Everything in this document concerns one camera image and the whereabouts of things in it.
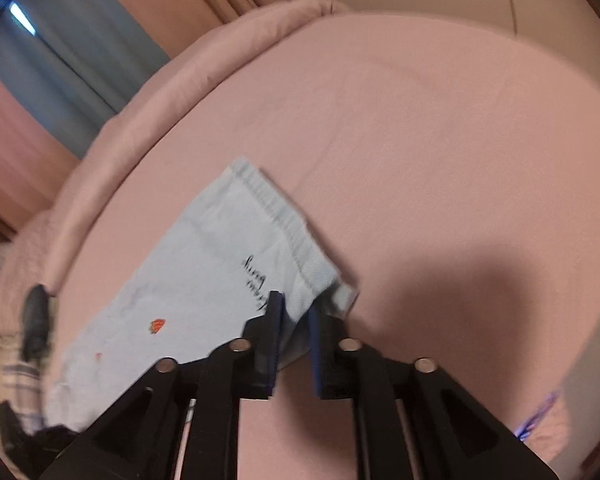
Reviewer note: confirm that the pink duvet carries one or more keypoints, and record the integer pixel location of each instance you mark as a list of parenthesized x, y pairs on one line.
[(180, 80)]

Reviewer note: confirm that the light blue pants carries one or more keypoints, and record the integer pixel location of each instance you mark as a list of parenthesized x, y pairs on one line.
[(205, 270)]

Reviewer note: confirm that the dark cloth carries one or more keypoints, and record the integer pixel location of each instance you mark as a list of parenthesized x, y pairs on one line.
[(30, 442)]

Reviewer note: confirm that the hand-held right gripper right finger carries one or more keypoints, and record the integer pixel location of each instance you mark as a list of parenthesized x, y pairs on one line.
[(316, 360)]

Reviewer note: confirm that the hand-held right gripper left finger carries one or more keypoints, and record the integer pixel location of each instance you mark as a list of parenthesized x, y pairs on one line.
[(276, 330)]

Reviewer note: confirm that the pink bed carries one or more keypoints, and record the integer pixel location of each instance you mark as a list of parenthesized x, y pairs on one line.
[(430, 160)]

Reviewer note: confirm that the blue-grey curtain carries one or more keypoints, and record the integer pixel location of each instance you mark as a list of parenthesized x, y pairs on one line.
[(80, 35)]

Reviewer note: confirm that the dark folded jeans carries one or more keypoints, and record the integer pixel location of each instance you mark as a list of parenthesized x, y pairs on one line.
[(35, 320)]

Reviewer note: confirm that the purple printed pink cloth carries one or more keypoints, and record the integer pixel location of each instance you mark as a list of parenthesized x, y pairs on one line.
[(537, 415)]

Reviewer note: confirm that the plaid cloth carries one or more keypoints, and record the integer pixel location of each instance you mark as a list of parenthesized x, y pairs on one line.
[(17, 377)]

